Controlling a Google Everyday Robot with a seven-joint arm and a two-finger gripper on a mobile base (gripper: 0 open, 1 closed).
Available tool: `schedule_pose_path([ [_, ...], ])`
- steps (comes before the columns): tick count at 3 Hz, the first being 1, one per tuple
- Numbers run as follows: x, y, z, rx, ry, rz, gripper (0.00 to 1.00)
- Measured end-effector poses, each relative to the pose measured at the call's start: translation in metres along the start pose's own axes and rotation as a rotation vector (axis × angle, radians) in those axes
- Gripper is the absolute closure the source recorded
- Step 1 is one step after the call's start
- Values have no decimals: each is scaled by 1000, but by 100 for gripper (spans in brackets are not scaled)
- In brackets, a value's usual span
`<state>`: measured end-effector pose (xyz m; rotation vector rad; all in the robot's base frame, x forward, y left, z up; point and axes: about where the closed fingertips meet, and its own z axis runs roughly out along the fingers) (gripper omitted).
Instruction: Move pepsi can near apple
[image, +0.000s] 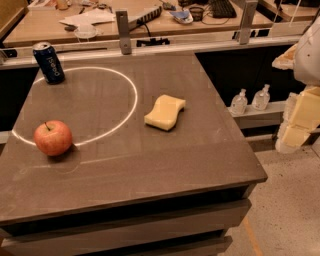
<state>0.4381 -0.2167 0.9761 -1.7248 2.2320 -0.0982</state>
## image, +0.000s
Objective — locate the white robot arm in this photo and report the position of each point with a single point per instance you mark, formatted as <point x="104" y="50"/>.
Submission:
<point x="301" y="114"/>

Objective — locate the white papers on desk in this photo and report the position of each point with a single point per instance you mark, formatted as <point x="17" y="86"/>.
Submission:
<point x="92" y="17"/>

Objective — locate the yellow sponge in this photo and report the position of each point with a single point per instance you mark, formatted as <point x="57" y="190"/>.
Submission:
<point x="164" y="113"/>

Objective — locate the right metal bracket post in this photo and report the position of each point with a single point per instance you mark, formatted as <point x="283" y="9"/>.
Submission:
<point x="246" y="21"/>

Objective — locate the left metal bracket post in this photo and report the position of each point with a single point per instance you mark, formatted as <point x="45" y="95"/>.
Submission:
<point x="124" y="34"/>

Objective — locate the red apple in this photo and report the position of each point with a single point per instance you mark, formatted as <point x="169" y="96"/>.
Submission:
<point x="53" y="138"/>

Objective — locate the clear sanitizer bottle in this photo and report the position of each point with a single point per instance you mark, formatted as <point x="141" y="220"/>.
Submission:
<point x="239" y="103"/>
<point x="261" y="98"/>

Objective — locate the blue pepsi can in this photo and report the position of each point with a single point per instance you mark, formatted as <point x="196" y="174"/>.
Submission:
<point x="48" y="62"/>

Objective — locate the upper drawer front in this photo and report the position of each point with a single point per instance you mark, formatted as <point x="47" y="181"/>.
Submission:
<point x="201" y="221"/>

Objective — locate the clear sanitizer bottle right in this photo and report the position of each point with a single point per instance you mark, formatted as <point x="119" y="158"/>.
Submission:
<point x="261" y="98"/>

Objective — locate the lower drawer front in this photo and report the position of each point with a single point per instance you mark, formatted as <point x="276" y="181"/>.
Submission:
<point x="204" y="246"/>

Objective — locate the black clamp on rail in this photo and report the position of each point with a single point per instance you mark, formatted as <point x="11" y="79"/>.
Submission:
<point x="152" y="42"/>

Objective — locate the metal bracket post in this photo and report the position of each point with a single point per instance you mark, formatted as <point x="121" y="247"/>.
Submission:
<point x="124" y="34"/>
<point x="246" y="21"/>

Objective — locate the drawer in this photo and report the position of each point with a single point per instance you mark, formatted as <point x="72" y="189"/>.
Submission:
<point x="204" y="246"/>
<point x="201" y="221"/>

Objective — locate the blue white packet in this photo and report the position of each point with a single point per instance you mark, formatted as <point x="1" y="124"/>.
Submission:
<point x="182" y="17"/>

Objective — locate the clear sanitizer bottle left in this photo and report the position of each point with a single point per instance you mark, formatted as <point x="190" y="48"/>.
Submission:
<point x="239" y="103"/>

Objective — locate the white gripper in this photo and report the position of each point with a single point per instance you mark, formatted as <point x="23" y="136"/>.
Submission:
<point x="308" y="59"/>

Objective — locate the black keyboard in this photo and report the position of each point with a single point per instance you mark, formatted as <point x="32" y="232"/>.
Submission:
<point x="222" y="9"/>

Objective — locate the clear plastic lid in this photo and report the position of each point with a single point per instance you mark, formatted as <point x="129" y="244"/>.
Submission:
<point x="85" y="31"/>

